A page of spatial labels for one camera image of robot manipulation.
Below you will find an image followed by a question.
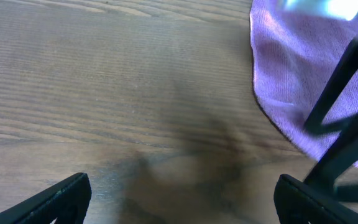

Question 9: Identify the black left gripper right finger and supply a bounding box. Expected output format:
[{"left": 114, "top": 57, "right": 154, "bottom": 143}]
[{"left": 273, "top": 174, "right": 358, "bottom": 224}]

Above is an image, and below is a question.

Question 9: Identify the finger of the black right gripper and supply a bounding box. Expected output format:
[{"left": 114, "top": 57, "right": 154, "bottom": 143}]
[
  {"left": 303, "top": 114, "right": 358, "bottom": 203},
  {"left": 304, "top": 39, "right": 358, "bottom": 135}
]

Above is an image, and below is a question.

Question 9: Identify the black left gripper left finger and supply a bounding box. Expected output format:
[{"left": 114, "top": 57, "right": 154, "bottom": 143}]
[{"left": 0, "top": 172, "right": 92, "bottom": 224}]

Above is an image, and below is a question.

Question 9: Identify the purple cloth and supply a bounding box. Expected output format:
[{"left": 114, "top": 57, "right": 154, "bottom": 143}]
[{"left": 250, "top": 0, "right": 358, "bottom": 160}]

